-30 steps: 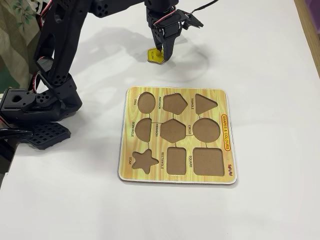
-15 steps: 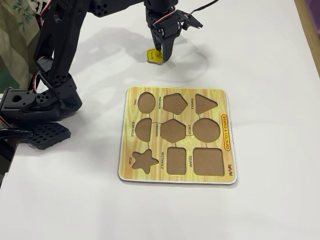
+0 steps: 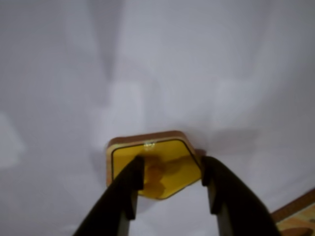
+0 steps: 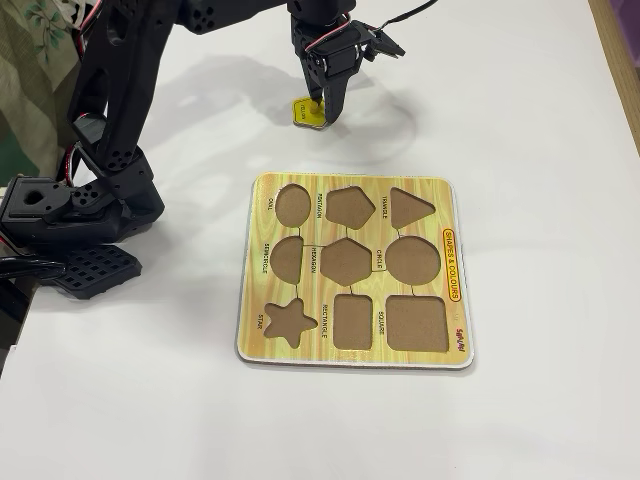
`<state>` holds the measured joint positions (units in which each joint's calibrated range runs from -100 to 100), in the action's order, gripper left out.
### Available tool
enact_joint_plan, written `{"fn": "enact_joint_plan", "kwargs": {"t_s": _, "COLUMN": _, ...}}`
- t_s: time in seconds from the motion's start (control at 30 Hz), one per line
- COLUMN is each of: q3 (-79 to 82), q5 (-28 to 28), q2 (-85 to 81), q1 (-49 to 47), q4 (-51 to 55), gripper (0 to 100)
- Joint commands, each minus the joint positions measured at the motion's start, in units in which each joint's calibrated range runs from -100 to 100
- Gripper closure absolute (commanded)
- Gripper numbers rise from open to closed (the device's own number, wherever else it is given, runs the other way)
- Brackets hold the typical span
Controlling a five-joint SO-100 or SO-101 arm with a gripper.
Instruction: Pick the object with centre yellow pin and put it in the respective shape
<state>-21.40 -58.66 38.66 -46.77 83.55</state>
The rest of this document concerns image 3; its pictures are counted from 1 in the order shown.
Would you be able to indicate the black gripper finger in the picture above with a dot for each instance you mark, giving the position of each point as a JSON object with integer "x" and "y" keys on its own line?
{"x": 241, "y": 209}
{"x": 113, "y": 201}

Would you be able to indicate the yellow pentagon puzzle piece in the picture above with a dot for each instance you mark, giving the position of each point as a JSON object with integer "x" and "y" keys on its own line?
{"x": 172, "y": 152}

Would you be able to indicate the wooden shape puzzle board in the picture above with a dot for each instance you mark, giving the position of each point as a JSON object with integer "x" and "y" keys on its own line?
{"x": 295, "y": 216}

